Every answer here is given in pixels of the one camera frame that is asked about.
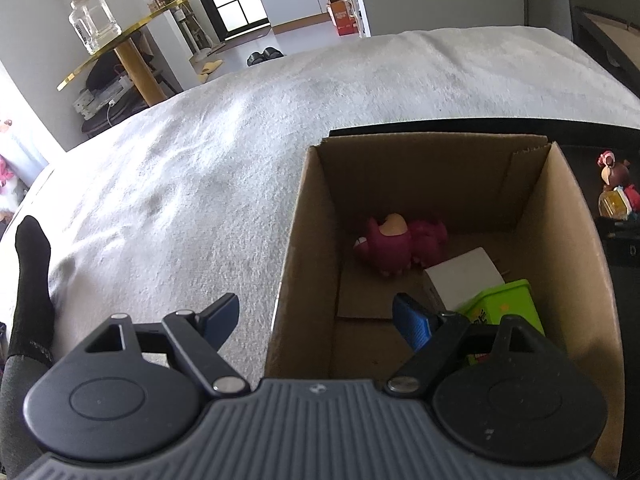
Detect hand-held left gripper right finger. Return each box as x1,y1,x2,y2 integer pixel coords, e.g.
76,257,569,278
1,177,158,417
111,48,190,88
386,292,547,397

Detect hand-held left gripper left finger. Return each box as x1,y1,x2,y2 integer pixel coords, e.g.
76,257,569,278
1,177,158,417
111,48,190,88
82,292,252,397

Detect white charger plug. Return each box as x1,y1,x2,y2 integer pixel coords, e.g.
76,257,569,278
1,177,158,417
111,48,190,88
424,246,506,311

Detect pink toy figure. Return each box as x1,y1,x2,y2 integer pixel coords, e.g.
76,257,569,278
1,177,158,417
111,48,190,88
352,213,449,279

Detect green hexagonal container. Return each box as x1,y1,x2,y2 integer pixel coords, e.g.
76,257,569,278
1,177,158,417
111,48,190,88
459,279,546,367

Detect brown cardboard box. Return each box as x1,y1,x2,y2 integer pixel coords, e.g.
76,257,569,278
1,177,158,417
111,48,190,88
264,131,627,480

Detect white fluffy blanket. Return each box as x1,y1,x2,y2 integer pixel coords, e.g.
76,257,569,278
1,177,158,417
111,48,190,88
0,25,640,381

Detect person's black sock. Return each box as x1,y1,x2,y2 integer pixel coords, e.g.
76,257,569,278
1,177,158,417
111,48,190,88
15,215,56,367

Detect person's grey trouser leg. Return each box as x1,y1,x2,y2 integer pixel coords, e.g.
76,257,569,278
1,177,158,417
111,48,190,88
0,354,51,478

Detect small yellow perfume bottle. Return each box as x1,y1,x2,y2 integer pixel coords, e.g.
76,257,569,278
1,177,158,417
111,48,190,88
598,187,632,221

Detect tan slippers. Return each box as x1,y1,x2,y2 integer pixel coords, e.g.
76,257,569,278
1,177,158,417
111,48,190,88
197,59,225,83

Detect brown doll figure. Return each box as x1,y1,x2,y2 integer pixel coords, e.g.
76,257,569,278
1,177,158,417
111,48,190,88
596,149,637,202

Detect white power strip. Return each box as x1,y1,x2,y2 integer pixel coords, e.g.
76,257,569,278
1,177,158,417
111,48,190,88
74,77,133,121

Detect pink plush toys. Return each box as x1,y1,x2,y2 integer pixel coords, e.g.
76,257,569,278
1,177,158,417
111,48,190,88
0,119,28,222

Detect round gold side table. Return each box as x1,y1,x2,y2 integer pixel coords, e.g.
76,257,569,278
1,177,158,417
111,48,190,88
56,0,193,107

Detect orange cardboard box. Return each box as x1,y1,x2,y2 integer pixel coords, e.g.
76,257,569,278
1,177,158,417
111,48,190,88
326,0,357,37

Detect glass jar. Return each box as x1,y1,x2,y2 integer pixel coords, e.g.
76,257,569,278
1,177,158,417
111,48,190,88
68,0,123,55

